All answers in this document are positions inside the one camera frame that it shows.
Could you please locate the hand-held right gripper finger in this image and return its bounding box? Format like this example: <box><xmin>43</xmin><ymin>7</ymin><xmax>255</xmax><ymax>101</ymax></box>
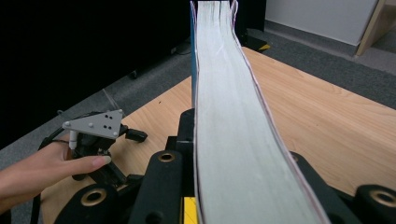
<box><xmin>165</xmin><ymin>107</ymin><xmax>197</xmax><ymax>198</ymax></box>

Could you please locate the teal illustrated book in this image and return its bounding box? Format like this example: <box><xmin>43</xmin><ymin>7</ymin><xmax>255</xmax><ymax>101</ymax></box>
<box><xmin>190</xmin><ymin>0</ymin><xmax>332</xmax><ymax>224</ymax></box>

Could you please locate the black curtain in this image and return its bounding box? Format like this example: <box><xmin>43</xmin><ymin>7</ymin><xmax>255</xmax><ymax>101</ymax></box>
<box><xmin>0</xmin><ymin>0</ymin><xmax>191</xmax><ymax>150</ymax></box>

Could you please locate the black striped stand base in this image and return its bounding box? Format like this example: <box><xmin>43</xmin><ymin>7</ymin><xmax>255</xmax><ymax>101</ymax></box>
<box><xmin>235</xmin><ymin>0</ymin><xmax>272</xmax><ymax>52</ymax></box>

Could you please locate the white panel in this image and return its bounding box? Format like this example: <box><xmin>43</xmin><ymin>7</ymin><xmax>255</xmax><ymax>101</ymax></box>
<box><xmin>265</xmin><ymin>0</ymin><xmax>379</xmax><ymax>47</ymax></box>

